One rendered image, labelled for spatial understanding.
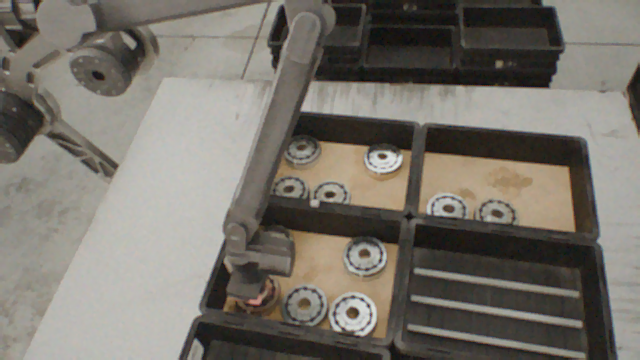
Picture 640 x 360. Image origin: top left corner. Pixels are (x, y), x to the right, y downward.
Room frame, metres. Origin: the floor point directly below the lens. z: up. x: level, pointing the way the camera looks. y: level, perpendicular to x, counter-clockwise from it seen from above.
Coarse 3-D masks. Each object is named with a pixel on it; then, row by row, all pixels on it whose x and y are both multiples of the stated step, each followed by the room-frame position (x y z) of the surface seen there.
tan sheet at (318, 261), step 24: (312, 240) 0.65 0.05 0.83; (336, 240) 0.64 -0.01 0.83; (312, 264) 0.58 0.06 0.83; (336, 264) 0.57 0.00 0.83; (288, 288) 0.53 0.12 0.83; (336, 288) 0.51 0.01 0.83; (360, 288) 0.50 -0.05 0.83; (384, 288) 0.50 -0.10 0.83; (240, 312) 0.48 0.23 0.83; (384, 312) 0.44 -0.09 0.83; (384, 336) 0.39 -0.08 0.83
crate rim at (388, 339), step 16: (304, 208) 0.67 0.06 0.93; (320, 208) 0.67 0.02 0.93; (336, 208) 0.66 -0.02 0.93; (224, 240) 0.61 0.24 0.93; (400, 240) 0.56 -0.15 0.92; (224, 256) 0.58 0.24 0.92; (400, 256) 0.52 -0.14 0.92; (400, 272) 0.48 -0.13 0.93; (208, 288) 0.50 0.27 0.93; (240, 320) 0.42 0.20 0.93; (256, 320) 0.42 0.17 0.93; (272, 320) 0.41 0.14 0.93; (336, 336) 0.36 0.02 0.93; (368, 336) 0.35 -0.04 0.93
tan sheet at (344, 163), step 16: (320, 144) 0.96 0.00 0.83; (336, 144) 0.95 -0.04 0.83; (320, 160) 0.90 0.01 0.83; (336, 160) 0.89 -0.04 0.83; (352, 160) 0.88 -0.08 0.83; (304, 176) 0.85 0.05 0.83; (320, 176) 0.84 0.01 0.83; (336, 176) 0.83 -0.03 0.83; (352, 176) 0.83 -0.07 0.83; (368, 176) 0.82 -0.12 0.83; (400, 176) 0.81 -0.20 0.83; (352, 192) 0.77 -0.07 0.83; (368, 192) 0.77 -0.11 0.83; (384, 192) 0.76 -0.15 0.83; (400, 192) 0.75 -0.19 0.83; (400, 208) 0.71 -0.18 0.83
